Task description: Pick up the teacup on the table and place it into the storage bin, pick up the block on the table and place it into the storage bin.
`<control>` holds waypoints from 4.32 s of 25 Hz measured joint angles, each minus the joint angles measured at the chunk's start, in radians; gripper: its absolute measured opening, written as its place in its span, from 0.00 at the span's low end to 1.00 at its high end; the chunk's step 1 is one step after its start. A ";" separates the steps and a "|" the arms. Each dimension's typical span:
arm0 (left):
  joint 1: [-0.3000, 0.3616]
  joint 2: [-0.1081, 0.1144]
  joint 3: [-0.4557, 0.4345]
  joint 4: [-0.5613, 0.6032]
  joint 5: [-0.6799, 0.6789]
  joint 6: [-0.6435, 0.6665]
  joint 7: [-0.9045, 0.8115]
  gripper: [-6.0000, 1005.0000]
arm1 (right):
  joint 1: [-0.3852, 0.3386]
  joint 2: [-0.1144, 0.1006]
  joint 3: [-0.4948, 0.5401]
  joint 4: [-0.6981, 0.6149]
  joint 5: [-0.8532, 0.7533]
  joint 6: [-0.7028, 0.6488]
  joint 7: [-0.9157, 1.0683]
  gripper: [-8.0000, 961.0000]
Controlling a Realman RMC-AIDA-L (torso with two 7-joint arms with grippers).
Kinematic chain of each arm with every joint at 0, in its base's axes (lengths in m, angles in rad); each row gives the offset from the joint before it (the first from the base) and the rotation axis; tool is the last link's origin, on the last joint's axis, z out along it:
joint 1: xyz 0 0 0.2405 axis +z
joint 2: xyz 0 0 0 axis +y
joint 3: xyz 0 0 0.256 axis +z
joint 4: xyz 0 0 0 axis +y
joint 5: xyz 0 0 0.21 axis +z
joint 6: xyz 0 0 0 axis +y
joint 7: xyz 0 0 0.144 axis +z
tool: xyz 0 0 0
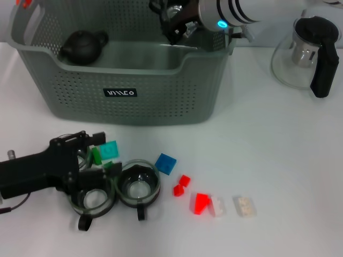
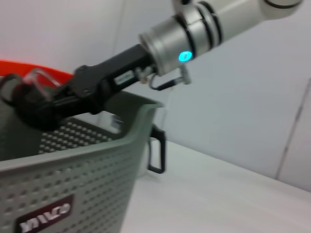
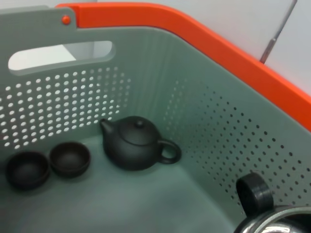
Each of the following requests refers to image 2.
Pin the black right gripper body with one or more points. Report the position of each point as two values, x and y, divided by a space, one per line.
102 82

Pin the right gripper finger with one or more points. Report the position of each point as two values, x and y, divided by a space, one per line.
68 108
63 93

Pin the glass teacup black holder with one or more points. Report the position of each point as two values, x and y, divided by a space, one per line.
31 109

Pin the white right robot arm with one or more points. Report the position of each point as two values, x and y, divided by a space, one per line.
218 24

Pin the grey perforated storage bin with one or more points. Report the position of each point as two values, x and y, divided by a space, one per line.
85 182

